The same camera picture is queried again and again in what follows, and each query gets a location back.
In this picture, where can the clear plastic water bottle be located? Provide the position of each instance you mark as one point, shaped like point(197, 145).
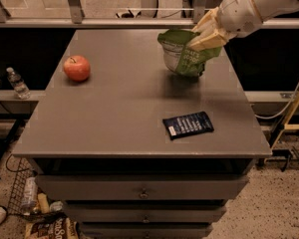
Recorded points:
point(18, 84)

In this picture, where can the middle drawer round knob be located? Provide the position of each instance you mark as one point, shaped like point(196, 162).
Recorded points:
point(146, 220)

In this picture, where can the drawer round knob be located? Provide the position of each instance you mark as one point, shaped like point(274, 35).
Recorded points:
point(143, 194)
point(146, 220)

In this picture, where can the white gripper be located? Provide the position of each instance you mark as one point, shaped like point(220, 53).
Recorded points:
point(238, 13)

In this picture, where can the grey drawer cabinet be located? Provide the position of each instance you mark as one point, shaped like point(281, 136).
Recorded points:
point(96, 145)

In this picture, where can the green rice chip bag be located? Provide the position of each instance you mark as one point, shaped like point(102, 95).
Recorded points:
point(179, 58)

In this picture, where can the black wire basket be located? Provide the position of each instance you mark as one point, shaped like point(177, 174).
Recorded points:
point(24, 189)

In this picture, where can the grey metal railing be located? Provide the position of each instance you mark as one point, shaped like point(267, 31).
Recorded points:
point(112, 13)

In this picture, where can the top drawer round knob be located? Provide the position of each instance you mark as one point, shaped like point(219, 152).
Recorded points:
point(143, 194)

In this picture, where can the yellow metal stand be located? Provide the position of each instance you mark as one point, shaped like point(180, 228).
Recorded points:
point(284, 125)

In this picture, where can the red apple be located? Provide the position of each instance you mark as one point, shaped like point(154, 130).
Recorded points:
point(77, 68)

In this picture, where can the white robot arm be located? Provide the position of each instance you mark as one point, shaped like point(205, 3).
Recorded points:
point(269, 9)

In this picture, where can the brown snack bag on floor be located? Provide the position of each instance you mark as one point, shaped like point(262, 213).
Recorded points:
point(61, 228)

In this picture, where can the dark blue rxbar wrapper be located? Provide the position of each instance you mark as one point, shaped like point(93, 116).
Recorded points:
point(187, 125)

